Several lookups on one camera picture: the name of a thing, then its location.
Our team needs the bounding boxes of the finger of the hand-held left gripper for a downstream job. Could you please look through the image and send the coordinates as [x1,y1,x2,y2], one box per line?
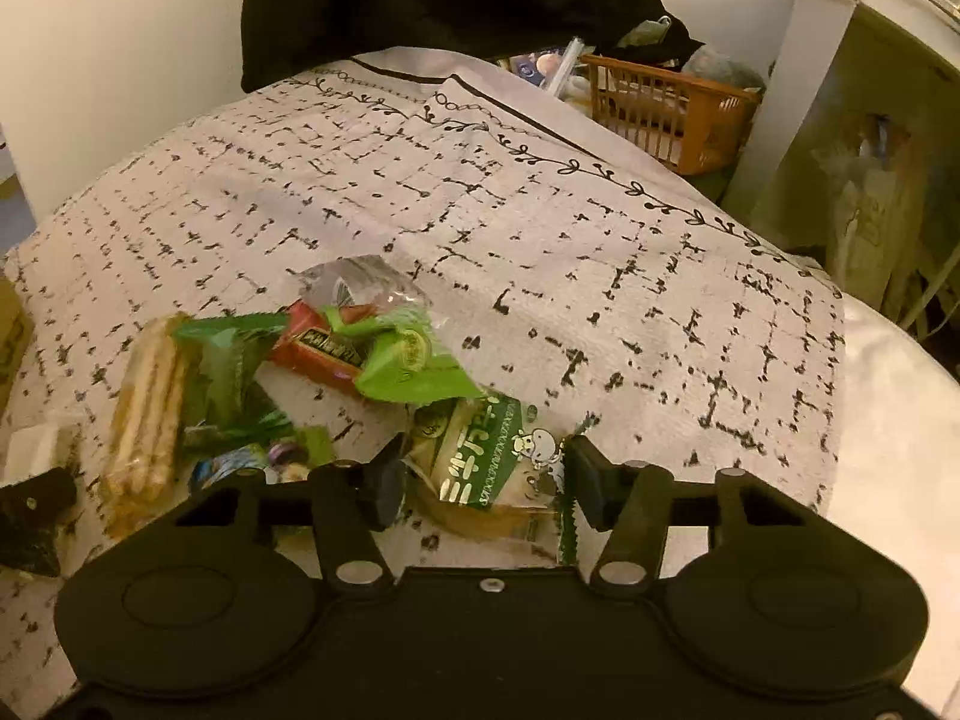
[0,467,78,580]

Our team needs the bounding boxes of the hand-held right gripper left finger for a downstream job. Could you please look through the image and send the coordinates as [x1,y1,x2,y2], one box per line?
[169,457,410,590]

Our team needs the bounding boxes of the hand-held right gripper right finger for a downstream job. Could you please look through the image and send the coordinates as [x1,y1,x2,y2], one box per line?
[562,435,818,590]

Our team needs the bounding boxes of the green white cow-print packet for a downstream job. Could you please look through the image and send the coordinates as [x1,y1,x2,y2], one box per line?
[401,390,582,563]

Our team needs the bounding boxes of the red candy packet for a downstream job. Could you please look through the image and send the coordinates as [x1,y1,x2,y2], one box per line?
[268,301,391,395]

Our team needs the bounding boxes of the brown cardboard box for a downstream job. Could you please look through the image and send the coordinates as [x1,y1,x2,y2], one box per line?
[0,270,35,421]

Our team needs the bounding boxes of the clear plastic packet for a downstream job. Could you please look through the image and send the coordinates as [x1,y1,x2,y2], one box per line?
[292,255,434,316]

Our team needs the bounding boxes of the white label dark packet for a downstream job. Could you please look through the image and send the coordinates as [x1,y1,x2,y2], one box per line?
[4,424,65,485]

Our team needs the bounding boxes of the light green snack packet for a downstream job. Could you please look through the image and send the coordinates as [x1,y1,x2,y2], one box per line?
[322,305,488,404]

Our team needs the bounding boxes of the clear breadstick packet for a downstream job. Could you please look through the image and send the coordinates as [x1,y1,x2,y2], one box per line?
[97,313,192,533]

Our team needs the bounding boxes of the blue snack packet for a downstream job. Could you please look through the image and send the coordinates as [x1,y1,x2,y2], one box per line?
[187,444,271,492]

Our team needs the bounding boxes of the dark green leaf-print packet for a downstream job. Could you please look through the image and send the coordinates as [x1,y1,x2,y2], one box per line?
[176,313,293,451]

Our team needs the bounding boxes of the white duvet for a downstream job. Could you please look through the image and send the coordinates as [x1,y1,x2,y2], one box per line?
[817,292,960,720]

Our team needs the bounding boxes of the orange plastic basket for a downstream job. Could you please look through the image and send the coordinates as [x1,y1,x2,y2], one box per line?
[581,52,762,177]

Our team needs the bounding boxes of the translucent plastic bag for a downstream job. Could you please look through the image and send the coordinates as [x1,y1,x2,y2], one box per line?
[814,112,927,316]

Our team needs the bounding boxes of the blue printed pouch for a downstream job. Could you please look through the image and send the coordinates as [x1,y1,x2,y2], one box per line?
[510,49,571,91]

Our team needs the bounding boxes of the white desk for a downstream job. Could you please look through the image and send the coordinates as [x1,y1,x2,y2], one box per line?
[720,0,960,331]

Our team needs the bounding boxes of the black coat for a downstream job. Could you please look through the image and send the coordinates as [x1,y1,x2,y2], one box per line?
[240,0,706,95]

